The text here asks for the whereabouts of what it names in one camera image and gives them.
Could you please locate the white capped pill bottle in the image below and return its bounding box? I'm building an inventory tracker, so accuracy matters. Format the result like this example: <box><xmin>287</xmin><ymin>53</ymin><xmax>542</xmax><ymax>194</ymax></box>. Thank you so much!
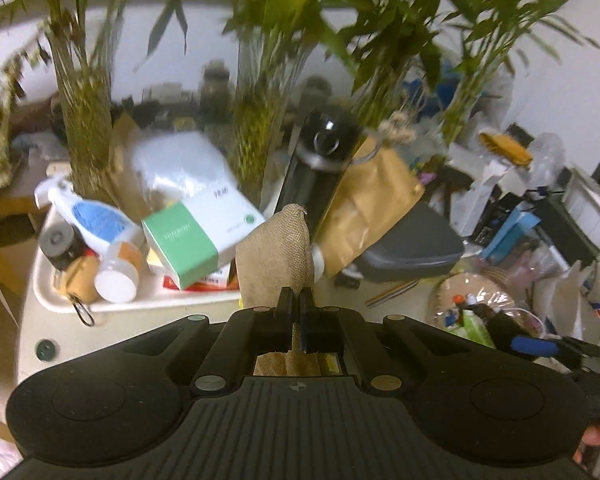
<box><xmin>95</xmin><ymin>242</ymin><xmax>144</xmax><ymax>304</ymax></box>

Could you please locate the white plastic tray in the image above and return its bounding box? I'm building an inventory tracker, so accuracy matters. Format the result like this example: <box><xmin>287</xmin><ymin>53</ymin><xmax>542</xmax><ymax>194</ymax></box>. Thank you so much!
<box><xmin>31</xmin><ymin>194</ymin><xmax>326</xmax><ymax>316</ymax></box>

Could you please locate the brown paper bag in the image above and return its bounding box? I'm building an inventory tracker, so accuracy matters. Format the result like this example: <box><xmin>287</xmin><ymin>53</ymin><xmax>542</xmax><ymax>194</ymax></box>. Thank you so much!
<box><xmin>314</xmin><ymin>146</ymin><xmax>425</xmax><ymax>278</ymax></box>

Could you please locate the white plastic wrapped package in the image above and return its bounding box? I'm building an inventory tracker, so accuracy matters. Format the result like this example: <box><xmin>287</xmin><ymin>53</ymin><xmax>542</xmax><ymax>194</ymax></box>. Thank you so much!
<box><xmin>129</xmin><ymin>130</ymin><xmax>237</xmax><ymax>206</ymax></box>

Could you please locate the green white tissue box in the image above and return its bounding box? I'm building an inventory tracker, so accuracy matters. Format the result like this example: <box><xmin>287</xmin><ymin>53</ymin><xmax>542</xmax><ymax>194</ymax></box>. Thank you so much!
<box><xmin>142</xmin><ymin>183</ymin><xmax>264</xmax><ymax>289</ymax></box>

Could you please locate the beige burlap cloth pouch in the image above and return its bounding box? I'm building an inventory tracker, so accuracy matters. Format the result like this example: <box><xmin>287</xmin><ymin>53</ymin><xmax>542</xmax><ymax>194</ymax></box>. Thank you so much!
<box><xmin>235</xmin><ymin>204</ymin><xmax>321</xmax><ymax>377</ymax></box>

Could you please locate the black thermos bottle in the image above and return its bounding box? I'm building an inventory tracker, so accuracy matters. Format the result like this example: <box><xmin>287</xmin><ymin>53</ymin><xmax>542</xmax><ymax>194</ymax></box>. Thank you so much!
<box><xmin>275</xmin><ymin>104</ymin><xmax>362</xmax><ymax>237</ymax></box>

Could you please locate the grey zippered hard case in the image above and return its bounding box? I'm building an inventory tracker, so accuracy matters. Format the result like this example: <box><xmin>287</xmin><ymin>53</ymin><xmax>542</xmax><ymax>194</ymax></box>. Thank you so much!
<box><xmin>354</xmin><ymin>203</ymin><xmax>465</xmax><ymax>283</ymax></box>

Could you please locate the bamboo plant vase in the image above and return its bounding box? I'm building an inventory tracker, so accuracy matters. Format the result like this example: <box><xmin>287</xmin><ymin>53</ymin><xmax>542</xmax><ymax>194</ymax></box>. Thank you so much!
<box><xmin>223</xmin><ymin>0</ymin><xmax>328</xmax><ymax>205</ymax></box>
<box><xmin>321</xmin><ymin>0</ymin><xmax>442</xmax><ymax>129</ymax></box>
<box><xmin>440</xmin><ymin>0</ymin><xmax>600</xmax><ymax>145</ymax></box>

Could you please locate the tan leather keychain pouch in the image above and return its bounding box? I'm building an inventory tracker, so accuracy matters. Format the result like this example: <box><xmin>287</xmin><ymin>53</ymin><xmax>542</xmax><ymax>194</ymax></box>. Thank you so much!
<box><xmin>58</xmin><ymin>255</ymin><xmax>100</xmax><ymax>327</ymax></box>

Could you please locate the black round speaker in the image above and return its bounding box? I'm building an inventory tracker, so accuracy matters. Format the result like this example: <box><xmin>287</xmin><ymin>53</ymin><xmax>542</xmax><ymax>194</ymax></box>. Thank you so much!
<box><xmin>38</xmin><ymin>221</ymin><xmax>86</xmax><ymax>271</ymax></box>

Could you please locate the red packet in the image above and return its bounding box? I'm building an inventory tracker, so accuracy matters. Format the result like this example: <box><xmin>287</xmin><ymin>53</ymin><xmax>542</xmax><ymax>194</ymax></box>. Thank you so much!
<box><xmin>184</xmin><ymin>263</ymin><xmax>239</xmax><ymax>292</ymax></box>

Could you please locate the bamboo plant in vase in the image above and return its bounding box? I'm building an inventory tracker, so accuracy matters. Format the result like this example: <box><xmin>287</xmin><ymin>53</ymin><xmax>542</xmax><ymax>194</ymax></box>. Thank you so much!
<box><xmin>0</xmin><ymin>0</ymin><xmax>187</xmax><ymax>200</ymax></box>

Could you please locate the white blue spray bottle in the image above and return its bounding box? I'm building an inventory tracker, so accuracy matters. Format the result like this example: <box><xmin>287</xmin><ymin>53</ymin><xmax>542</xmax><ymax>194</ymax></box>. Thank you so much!
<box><xmin>34</xmin><ymin>176</ymin><xmax>145</xmax><ymax>256</ymax></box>

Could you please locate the green wipes pack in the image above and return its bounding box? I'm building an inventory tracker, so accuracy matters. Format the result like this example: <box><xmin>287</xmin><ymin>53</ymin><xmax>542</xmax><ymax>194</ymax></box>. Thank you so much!
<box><xmin>446</xmin><ymin>310</ymin><xmax>495</xmax><ymax>349</ymax></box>

